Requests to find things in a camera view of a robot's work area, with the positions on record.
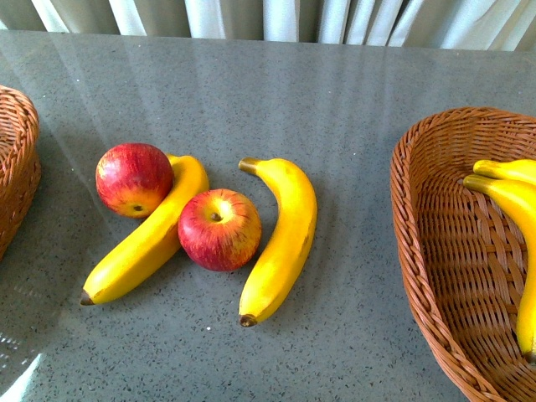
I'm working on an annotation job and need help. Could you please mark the yellow banana in basket back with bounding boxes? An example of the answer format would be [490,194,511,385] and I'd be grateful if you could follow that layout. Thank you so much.
[472,159,536,185]

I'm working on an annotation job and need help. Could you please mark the yellow banana in basket front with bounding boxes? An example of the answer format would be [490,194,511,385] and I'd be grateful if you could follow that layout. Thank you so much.
[462,174,535,365]

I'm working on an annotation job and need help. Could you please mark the red apple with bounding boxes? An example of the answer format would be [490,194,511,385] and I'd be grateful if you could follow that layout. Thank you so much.
[178,188,262,272]
[95,142,174,219]

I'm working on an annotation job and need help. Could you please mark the wicker basket on right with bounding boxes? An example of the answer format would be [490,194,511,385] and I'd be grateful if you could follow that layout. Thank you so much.
[390,107,535,401]

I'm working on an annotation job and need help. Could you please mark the yellow banana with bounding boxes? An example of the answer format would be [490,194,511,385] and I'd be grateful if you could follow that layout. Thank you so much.
[462,174,535,365]
[80,155,209,306]
[239,157,317,327]
[472,159,536,185]

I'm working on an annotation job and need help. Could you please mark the wicker basket on left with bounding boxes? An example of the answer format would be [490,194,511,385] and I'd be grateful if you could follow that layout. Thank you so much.
[1,85,41,254]

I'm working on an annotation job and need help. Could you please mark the wicker basket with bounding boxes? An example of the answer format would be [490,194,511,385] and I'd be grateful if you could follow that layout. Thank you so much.
[1,85,41,254]
[390,107,535,401]

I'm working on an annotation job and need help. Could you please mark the white pleated curtain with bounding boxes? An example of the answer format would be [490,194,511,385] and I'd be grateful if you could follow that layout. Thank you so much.
[1,0,535,51]

